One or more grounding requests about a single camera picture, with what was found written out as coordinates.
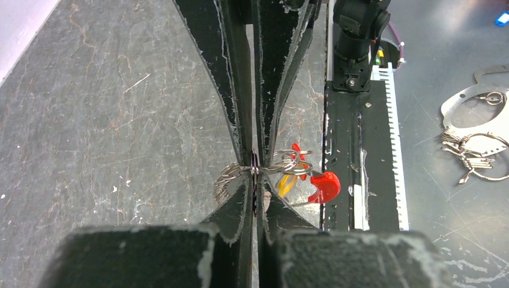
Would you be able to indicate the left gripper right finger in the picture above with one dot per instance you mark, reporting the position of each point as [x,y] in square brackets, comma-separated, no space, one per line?
[276,220]

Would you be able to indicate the yellow key tag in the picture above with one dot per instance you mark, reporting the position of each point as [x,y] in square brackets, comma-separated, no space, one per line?
[285,184]

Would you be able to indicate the blue slotted cable duct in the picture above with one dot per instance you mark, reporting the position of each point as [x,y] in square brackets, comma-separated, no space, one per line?
[387,76]

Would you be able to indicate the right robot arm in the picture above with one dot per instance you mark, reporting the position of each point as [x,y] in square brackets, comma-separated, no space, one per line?
[253,51]

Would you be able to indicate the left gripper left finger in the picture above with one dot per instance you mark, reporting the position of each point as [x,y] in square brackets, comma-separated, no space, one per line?
[232,256]

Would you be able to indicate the large metal keyring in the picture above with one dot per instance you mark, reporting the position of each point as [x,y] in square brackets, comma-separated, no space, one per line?
[291,162]

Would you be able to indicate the silver handcuffs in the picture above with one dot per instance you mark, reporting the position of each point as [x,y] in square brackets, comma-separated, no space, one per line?
[475,122]

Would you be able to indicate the red key tag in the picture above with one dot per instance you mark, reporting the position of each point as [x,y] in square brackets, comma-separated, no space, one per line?
[327,183]

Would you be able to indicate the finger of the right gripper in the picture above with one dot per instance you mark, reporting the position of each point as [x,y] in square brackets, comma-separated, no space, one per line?
[283,32]
[218,30]

